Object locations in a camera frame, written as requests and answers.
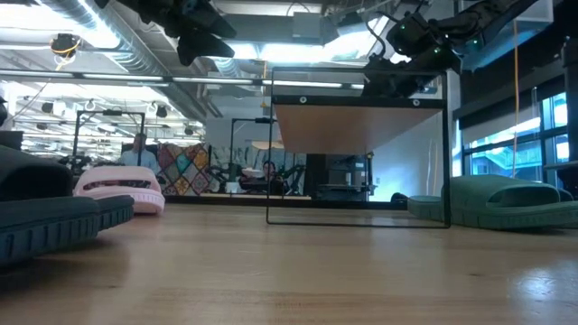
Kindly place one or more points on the green slide sandal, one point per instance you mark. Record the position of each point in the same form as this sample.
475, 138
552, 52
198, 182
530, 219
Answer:
496, 212

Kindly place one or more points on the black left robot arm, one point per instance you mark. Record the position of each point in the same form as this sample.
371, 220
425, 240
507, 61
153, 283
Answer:
149, 13

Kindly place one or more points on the person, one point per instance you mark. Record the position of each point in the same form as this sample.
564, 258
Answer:
268, 173
137, 155

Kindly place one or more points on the silver ventilation duct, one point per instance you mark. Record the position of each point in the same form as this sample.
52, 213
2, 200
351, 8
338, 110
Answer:
135, 49

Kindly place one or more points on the colourful patchwork panel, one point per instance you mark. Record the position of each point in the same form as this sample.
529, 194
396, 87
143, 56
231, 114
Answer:
183, 169

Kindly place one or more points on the long ceiling light tube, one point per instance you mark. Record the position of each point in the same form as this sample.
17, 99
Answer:
212, 80

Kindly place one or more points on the black background screen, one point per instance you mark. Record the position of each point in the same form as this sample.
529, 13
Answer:
11, 141

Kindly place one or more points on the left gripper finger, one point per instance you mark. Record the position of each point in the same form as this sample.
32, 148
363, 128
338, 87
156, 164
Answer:
219, 25
201, 47

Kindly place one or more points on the grey ceiling box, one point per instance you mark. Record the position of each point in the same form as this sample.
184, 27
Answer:
307, 25

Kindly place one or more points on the wooden shelf with black frame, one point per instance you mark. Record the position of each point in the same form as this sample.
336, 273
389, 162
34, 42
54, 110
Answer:
352, 131

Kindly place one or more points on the pink slide sandal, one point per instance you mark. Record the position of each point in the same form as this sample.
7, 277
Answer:
117, 189

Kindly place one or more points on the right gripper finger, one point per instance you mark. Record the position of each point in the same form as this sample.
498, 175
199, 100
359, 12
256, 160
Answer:
393, 86

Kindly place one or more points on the black stand frame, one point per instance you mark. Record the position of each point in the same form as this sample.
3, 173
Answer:
110, 112
264, 120

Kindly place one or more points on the black cabinet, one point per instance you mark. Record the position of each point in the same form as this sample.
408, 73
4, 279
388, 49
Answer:
343, 176

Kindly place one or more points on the black table frame rails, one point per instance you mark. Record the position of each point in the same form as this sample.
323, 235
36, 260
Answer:
226, 201

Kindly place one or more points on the white pendant lamp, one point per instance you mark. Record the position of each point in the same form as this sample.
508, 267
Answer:
268, 144

